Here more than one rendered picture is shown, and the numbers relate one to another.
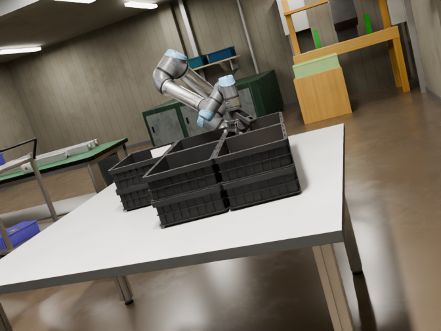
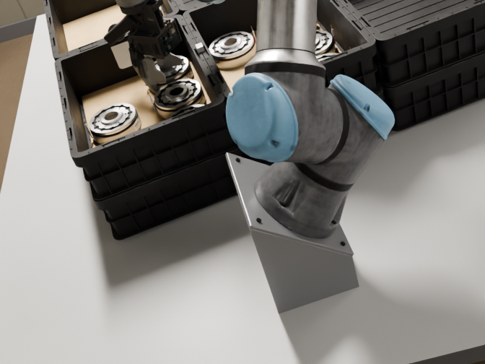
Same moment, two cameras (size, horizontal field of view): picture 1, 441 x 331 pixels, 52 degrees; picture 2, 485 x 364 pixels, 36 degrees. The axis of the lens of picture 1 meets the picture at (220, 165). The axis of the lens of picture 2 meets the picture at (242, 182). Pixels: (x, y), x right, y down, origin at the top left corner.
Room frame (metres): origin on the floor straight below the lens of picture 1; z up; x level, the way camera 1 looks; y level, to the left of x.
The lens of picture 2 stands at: (3.62, -0.41, 1.68)
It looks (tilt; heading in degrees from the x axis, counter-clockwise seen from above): 39 degrees down; 166
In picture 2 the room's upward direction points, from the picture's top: 19 degrees counter-clockwise
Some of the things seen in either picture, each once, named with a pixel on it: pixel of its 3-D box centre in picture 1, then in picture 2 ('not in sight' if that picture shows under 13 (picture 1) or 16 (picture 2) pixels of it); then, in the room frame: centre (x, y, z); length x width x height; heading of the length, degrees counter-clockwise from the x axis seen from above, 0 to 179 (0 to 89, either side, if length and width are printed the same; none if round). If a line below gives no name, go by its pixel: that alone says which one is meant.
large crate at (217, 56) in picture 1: (222, 54); not in sight; (9.49, -0.69, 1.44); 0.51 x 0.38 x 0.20; 71
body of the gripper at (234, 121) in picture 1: (236, 118); (148, 26); (2.23, -0.14, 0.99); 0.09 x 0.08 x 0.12; 35
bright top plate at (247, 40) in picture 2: not in sight; (231, 45); (2.22, 0.02, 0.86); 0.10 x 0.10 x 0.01
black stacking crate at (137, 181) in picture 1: (148, 165); (409, 1); (2.39, 0.37, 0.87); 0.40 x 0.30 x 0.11; 170
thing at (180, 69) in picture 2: not in sight; (167, 68); (2.19, -0.13, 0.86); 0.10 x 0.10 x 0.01
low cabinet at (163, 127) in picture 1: (218, 111); not in sight; (8.78, -0.27, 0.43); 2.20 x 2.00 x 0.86; 71
